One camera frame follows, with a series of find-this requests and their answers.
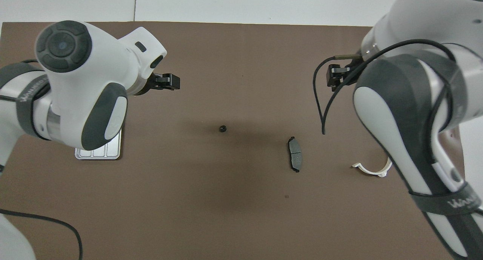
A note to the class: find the white curved plastic bracket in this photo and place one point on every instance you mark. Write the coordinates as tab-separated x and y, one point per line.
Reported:
371	172

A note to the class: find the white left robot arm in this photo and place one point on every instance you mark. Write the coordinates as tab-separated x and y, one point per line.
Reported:
86	75

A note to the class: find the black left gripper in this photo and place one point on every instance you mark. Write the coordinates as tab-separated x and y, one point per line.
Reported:
148	85

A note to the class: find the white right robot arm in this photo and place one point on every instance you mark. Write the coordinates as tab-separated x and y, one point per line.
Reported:
415	120

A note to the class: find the brown table mat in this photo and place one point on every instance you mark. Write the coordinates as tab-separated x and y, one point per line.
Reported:
226	207

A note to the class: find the silver metal tray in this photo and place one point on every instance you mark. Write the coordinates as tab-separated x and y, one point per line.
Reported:
98	154

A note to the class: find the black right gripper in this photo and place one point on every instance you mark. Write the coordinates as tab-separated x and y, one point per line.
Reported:
353	69

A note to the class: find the long dark grey brake pad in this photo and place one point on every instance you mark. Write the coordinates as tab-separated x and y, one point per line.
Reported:
295	154

